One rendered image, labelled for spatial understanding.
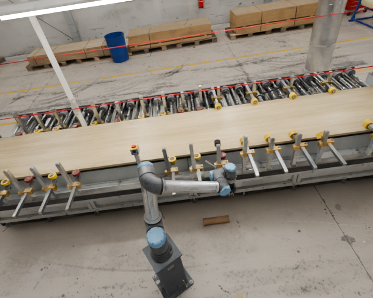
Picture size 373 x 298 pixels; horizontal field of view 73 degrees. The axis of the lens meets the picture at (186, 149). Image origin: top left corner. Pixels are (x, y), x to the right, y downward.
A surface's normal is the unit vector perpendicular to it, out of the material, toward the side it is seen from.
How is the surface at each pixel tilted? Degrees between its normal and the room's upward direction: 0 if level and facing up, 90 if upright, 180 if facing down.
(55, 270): 0
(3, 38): 90
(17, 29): 90
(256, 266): 0
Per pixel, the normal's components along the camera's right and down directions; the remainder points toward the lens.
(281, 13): 0.09, 0.65
